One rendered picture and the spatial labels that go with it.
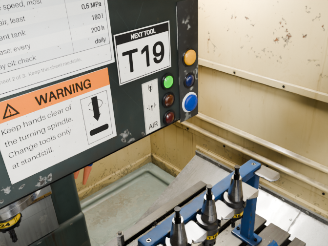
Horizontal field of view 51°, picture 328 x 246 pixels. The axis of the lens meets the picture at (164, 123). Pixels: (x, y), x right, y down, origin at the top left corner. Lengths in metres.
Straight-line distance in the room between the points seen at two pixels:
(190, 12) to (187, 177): 1.28
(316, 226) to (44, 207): 1.04
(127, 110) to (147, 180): 1.59
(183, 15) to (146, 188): 1.58
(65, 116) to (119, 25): 0.14
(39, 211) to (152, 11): 1.00
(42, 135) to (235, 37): 1.07
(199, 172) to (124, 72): 1.30
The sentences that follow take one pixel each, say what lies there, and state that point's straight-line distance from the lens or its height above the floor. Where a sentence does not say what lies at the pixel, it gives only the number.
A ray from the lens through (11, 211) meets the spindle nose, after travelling 0.65.
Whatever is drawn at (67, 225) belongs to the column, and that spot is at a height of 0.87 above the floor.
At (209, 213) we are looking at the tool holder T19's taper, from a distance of 0.90.
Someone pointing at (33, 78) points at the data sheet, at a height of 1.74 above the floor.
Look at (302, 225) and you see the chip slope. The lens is 1.53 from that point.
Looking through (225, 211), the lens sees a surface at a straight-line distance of 0.97.
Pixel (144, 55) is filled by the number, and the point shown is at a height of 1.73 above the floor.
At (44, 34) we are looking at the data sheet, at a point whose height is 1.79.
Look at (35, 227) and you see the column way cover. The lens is 1.39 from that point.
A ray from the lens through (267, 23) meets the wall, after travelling 1.31.
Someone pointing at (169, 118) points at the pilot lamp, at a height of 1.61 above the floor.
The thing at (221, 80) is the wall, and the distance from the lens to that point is 1.51.
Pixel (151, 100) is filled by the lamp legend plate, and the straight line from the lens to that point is 0.53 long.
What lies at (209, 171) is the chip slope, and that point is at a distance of 1.73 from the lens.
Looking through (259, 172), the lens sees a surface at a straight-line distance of 1.11.
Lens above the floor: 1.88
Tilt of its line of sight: 29 degrees down
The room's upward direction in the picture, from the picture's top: 3 degrees counter-clockwise
